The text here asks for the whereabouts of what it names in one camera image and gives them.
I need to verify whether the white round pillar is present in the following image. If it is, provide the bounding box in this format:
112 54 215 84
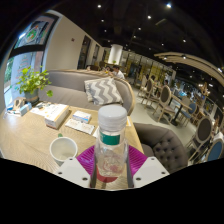
107 43 124 66

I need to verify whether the white mug with green print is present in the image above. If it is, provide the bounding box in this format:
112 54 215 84
49 133 79 167

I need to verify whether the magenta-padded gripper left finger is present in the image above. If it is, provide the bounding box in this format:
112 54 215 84
54 144 98 189

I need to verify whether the grey curved sofa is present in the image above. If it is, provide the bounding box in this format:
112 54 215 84
38 68 137 116

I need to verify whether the dark grey tufted armchair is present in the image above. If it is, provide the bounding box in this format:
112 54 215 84
133 122 189 174

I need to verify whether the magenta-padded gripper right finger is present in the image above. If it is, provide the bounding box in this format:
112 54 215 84
125 145 170 189

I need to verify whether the grey white chevron pillow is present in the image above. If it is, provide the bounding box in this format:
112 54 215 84
83 77 124 107

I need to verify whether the group of ceiling lights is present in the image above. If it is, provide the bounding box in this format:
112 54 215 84
96 3 224 73

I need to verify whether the yellow card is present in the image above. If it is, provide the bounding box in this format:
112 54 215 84
125 115 133 128

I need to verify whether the group of dining chairs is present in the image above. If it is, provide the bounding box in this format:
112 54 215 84
136 74 224 164

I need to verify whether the small blue white box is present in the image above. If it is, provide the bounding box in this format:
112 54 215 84
72 110 92 124

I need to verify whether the light blue tissue pack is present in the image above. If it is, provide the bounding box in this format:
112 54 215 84
18 101 33 117

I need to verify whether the flat round red coaster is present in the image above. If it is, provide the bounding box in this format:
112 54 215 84
95 164 118 184

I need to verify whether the clear plastic water bottle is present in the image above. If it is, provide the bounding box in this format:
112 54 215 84
94 104 129 184

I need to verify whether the thick white book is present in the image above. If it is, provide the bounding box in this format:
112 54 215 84
44 103 70 129

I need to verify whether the green potted plant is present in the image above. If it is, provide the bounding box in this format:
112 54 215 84
14 65 54 104

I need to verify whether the white printed leaflet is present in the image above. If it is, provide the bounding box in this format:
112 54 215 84
64 118 96 135

